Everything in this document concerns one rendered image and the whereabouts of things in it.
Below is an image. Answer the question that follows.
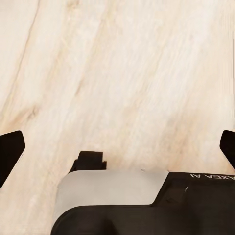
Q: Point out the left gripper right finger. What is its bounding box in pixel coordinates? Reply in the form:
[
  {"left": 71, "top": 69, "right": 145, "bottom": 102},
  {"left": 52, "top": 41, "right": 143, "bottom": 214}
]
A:
[{"left": 219, "top": 130, "right": 235, "bottom": 169}]

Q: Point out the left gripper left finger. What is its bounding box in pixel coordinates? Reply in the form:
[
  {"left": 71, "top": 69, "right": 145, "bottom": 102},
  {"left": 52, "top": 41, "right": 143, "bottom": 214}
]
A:
[{"left": 0, "top": 130, "right": 25, "bottom": 189}]

